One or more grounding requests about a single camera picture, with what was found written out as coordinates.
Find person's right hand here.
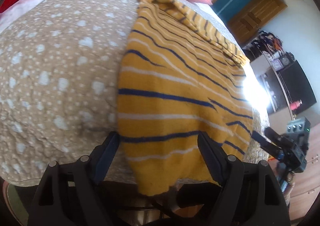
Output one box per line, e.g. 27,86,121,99
283,173,295,206

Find yellow striped knit sweater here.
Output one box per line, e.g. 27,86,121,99
117,0,253,196

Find small desk clock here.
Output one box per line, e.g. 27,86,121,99
279,52,296,67

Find brown wooden door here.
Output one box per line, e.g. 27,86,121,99
212,0,287,47

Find white shelf unit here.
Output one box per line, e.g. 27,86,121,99
242,30,296,119

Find black television screen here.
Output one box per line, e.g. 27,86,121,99
277,61,317,114

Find beige spotted quilt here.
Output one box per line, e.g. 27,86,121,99
1,0,268,186

